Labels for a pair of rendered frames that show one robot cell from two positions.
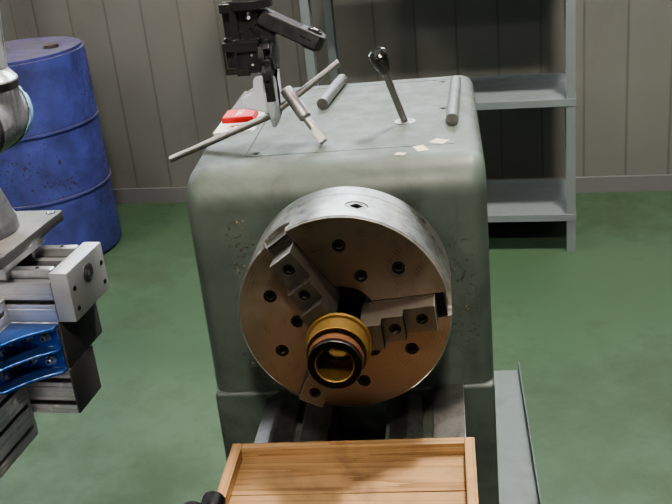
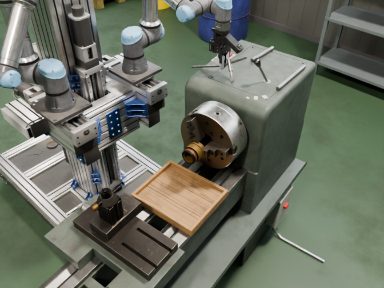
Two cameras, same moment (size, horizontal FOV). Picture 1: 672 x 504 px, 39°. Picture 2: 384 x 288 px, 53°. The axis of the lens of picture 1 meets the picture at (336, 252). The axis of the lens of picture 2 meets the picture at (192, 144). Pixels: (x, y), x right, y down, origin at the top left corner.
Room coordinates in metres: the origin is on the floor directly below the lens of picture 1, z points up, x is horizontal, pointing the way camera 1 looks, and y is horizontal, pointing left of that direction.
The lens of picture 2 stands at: (-0.03, -0.63, 2.29)
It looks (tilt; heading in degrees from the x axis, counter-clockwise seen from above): 41 degrees down; 29
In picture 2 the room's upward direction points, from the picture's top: straight up
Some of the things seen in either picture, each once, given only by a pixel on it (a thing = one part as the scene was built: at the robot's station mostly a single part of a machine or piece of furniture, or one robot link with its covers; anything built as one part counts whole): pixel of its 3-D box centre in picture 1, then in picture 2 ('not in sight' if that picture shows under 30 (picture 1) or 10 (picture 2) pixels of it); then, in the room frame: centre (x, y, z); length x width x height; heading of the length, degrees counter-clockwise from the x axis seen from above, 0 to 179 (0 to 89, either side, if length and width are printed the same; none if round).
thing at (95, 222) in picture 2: not in sight; (116, 215); (0.74, 0.15, 1.00); 0.20 x 0.10 x 0.05; 172
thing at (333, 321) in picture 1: (337, 348); (194, 152); (1.16, 0.01, 1.08); 0.09 x 0.09 x 0.09; 82
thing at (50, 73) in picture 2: not in sight; (52, 75); (1.08, 0.74, 1.33); 0.13 x 0.12 x 0.14; 97
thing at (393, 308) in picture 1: (404, 316); (218, 150); (1.22, -0.09, 1.09); 0.12 x 0.11 x 0.05; 82
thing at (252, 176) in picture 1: (354, 217); (249, 100); (1.71, -0.04, 1.06); 0.59 x 0.48 x 0.39; 172
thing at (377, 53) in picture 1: (379, 61); (256, 63); (1.58, -0.10, 1.38); 0.04 x 0.03 x 0.05; 172
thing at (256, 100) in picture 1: (260, 102); (218, 61); (1.58, 0.10, 1.33); 0.06 x 0.03 x 0.09; 82
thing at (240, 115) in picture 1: (240, 117); not in sight; (1.79, 0.15, 1.26); 0.06 x 0.06 x 0.02; 82
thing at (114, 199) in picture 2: not in sight; (107, 197); (0.71, 0.15, 1.13); 0.08 x 0.08 x 0.03
